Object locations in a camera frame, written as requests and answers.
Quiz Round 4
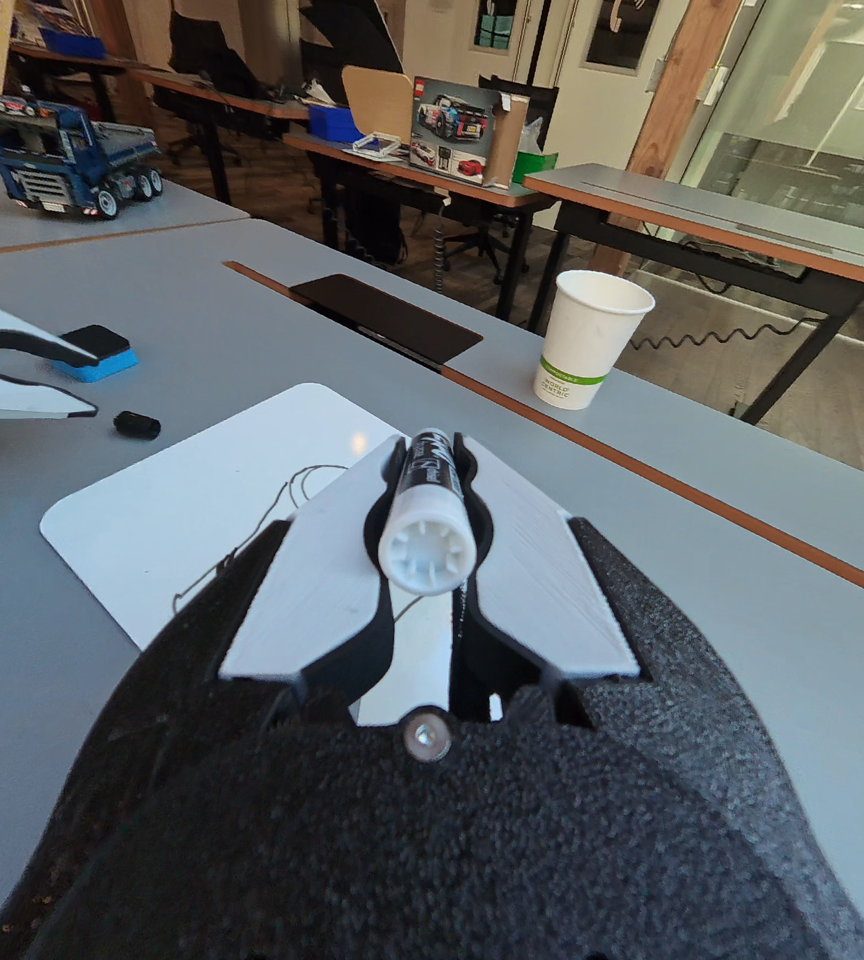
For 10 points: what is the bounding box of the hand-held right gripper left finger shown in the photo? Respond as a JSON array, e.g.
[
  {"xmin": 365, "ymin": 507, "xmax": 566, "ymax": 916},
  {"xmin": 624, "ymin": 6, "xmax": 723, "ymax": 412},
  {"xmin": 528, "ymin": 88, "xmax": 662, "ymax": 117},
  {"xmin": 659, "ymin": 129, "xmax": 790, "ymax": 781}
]
[{"xmin": 218, "ymin": 433, "xmax": 406, "ymax": 704}]

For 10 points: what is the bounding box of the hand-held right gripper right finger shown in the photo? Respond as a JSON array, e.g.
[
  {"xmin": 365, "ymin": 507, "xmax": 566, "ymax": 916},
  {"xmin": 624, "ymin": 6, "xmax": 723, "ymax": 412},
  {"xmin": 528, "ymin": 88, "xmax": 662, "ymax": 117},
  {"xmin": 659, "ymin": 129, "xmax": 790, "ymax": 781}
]
[{"xmin": 450, "ymin": 432, "xmax": 643, "ymax": 704}]

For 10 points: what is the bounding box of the blue black whiteboard eraser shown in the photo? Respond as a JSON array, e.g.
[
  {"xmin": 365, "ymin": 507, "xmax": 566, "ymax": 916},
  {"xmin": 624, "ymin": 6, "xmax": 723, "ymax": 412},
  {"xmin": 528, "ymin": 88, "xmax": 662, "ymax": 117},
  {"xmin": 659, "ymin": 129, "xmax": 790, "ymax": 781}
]
[{"xmin": 51, "ymin": 324, "xmax": 140, "ymax": 384}]

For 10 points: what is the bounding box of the white dry erase marker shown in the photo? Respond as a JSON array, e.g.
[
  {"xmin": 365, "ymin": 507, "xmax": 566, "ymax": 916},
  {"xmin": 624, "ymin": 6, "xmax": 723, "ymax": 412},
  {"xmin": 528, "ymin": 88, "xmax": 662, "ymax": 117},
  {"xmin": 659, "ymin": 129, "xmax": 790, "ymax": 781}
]
[{"xmin": 378, "ymin": 427, "xmax": 478, "ymax": 597}]

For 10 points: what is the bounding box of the white whiteboard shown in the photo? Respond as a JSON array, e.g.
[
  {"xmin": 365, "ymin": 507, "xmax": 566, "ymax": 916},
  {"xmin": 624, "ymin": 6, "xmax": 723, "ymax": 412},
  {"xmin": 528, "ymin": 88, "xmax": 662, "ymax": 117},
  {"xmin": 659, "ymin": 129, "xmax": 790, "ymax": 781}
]
[{"xmin": 39, "ymin": 382, "xmax": 454, "ymax": 727}]

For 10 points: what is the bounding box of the blue toy truck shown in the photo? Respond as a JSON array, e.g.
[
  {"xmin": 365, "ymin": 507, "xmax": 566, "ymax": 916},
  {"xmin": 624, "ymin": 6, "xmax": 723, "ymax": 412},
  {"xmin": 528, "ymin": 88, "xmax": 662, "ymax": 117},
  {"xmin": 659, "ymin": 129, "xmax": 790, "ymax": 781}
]
[{"xmin": 0, "ymin": 93, "xmax": 164, "ymax": 221}]

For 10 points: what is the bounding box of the white paper cup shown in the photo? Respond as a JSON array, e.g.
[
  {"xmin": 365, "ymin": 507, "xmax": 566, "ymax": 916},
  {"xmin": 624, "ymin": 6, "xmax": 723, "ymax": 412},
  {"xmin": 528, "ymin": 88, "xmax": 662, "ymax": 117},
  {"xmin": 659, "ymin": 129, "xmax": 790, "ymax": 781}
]
[{"xmin": 533, "ymin": 268, "xmax": 656, "ymax": 411}]

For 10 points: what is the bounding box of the blue storage bin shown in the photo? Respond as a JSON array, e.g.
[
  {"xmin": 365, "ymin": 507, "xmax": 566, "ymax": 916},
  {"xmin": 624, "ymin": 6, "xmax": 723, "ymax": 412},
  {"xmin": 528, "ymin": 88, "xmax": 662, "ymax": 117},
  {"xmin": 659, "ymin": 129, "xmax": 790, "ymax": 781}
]
[
  {"xmin": 308, "ymin": 105, "xmax": 358, "ymax": 144},
  {"xmin": 38, "ymin": 26, "xmax": 106, "ymax": 60}
]

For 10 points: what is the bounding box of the tan rounded board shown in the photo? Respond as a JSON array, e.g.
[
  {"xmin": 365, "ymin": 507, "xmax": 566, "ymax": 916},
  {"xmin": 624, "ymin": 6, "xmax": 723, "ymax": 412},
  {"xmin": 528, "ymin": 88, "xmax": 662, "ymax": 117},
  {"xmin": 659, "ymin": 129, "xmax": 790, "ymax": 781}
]
[{"xmin": 342, "ymin": 65, "xmax": 414, "ymax": 140}]

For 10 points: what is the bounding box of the toy car box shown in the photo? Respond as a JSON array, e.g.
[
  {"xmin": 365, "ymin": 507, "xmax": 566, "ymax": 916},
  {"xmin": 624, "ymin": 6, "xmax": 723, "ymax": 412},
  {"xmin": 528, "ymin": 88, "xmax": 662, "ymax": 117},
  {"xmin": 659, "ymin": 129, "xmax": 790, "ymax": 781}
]
[{"xmin": 409, "ymin": 75, "xmax": 530, "ymax": 189}]

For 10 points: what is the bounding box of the wooden column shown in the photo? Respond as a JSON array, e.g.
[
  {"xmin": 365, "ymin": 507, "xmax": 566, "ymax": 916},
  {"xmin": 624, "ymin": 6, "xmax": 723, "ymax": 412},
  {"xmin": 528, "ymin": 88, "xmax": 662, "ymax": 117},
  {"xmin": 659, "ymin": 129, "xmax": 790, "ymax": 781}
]
[{"xmin": 612, "ymin": 0, "xmax": 744, "ymax": 275}]

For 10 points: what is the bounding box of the black cable cover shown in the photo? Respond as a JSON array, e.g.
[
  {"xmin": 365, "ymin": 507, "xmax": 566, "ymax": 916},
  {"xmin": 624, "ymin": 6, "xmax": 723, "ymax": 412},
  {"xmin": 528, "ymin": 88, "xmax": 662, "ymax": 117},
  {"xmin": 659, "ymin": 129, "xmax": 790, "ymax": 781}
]
[{"xmin": 289, "ymin": 273, "xmax": 484, "ymax": 370}]

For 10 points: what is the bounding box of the dark wall poster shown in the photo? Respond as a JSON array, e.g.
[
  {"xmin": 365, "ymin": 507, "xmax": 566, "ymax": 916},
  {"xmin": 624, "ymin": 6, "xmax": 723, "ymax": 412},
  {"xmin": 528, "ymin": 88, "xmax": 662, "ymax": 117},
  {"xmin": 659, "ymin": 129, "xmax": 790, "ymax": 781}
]
[
  {"xmin": 584, "ymin": 0, "xmax": 663, "ymax": 71},
  {"xmin": 474, "ymin": 0, "xmax": 520, "ymax": 55}
]

